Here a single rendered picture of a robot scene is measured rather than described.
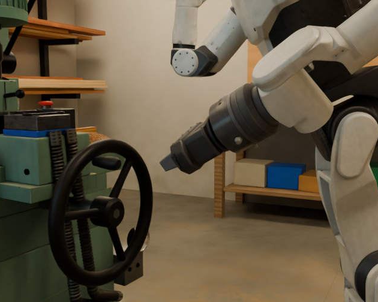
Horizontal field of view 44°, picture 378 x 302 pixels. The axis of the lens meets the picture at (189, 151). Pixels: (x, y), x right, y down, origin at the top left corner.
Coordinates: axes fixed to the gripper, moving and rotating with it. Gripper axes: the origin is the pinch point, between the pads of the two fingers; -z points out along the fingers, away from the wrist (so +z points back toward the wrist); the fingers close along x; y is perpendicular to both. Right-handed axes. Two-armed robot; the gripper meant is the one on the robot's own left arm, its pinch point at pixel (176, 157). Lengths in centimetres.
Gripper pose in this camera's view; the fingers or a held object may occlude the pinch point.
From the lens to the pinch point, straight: 80.2
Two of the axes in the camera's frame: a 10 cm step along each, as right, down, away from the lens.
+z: 7.4, -4.4, -5.2
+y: -5.7, -8.2, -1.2
